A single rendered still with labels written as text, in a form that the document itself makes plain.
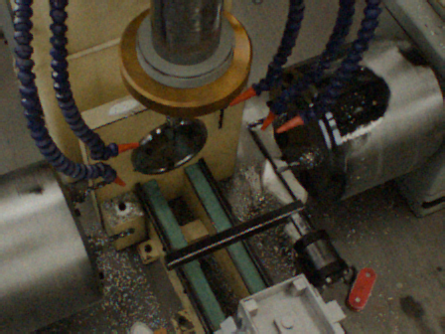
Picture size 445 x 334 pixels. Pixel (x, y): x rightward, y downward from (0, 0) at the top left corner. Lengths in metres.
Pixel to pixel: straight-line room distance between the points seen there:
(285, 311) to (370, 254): 0.45
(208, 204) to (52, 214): 0.37
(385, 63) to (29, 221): 0.62
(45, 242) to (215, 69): 0.35
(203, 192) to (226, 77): 0.42
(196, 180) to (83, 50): 0.33
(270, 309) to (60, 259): 0.31
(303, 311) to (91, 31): 0.54
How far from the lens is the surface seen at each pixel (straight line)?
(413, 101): 1.19
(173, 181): 1.36
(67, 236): 1.02
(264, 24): 1.71
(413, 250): 1.45
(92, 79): 1.21
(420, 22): 1.28
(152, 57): 0.91
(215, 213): 1.28
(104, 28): 1.15
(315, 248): 1.14
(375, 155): 1.17
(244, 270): 1.24
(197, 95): 0.90
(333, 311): 1.07
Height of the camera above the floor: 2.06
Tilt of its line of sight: 63 degrees down
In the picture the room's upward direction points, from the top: 1 degrees counter-clockwise
